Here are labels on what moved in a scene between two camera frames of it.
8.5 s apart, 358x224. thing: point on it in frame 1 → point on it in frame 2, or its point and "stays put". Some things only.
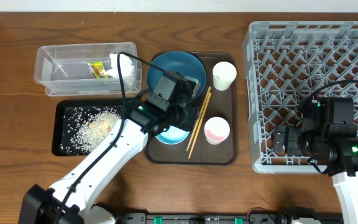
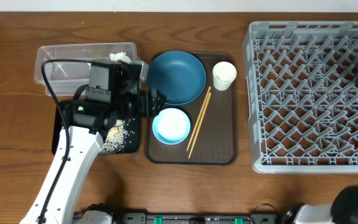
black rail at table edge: [229, 218] stays put
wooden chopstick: [200, 124] stays put
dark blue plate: [181, 62] stays put
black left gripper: [191, 119] → [149, 102]
